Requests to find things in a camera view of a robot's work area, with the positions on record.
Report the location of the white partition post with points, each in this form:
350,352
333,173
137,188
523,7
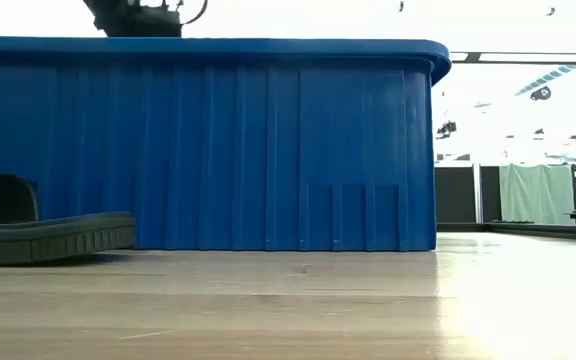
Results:
477,192

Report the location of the black partition panel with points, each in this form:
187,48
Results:
490,195
455,195

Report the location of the teal striped ceiling band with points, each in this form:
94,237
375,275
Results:
548,78

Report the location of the long ceiling light strip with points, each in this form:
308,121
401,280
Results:
533,57

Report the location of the black round fixture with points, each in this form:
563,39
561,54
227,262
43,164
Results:
541,93

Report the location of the pale green hanging cloth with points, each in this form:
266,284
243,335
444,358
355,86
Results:
535,195

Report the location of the black aluminium frame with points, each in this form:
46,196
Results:
543,231

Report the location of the black foam slide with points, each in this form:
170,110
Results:
48,240

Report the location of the dark hanging ceiling device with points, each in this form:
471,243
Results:
446,129

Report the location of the blue plastic bin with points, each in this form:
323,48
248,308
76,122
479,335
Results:
218,150

